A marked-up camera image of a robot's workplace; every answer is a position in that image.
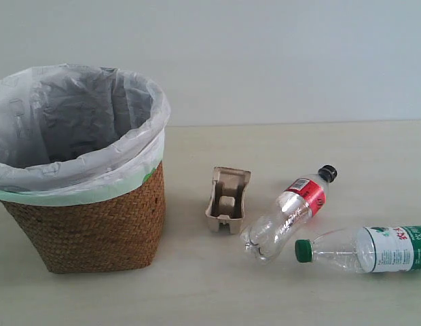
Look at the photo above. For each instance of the brown pulp cardboard tray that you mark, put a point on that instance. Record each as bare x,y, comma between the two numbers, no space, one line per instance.
226,203

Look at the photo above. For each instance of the clear bottle red label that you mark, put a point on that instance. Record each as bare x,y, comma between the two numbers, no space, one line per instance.
265,238

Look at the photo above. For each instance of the clear bottle green label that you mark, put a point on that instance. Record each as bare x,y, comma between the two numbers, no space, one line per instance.
365,250

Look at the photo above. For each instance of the woven wicker trash basket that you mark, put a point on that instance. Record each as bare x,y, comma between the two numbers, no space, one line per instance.
122,233

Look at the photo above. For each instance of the white plastic bin liner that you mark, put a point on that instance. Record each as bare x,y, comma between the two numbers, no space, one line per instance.
74,134

